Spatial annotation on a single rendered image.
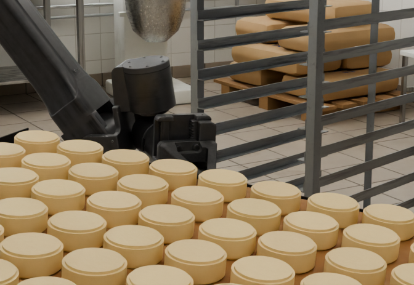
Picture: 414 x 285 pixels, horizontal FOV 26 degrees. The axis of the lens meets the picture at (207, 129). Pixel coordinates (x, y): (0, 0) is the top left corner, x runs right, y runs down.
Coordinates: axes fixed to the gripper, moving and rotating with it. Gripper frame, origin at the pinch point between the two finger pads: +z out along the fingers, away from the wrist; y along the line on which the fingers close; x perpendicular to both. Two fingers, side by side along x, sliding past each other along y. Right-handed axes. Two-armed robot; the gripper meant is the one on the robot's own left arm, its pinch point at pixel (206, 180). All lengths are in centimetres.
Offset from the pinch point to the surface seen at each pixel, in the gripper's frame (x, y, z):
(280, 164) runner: -99, 59, -182
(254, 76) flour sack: -212, 89, -462
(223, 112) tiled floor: -184, 109, -444
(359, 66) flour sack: -269, 74, -422
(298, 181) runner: -109, 68, -187
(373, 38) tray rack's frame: -126, 14, -176
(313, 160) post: -81, 40, -126
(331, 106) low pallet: -233, 93, -389
